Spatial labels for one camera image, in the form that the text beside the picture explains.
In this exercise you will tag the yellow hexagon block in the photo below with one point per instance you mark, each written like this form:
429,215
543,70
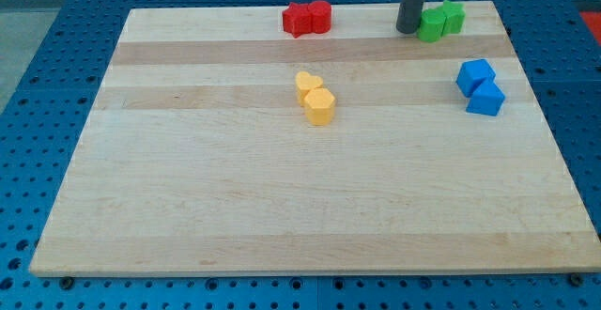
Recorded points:
319,106

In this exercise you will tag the red star block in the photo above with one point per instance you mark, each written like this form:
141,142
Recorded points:
297,19

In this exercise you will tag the green circle block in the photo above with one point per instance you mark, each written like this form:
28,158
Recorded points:
431,25

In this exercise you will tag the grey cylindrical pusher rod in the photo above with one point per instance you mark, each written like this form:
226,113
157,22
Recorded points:
409,16

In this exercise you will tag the light wooden board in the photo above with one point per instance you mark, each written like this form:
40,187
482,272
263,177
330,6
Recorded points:
197,160

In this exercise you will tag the green star block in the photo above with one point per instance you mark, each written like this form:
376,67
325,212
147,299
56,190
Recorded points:
454,17

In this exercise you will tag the yellow heart block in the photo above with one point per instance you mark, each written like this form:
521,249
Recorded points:
304,83

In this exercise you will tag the blue pentagon block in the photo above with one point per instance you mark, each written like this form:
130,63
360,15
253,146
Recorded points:
487,99

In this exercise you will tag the red circle block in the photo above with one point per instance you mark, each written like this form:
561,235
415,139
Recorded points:
320,11

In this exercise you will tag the blue cube block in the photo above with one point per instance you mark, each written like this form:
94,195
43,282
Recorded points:
472,74

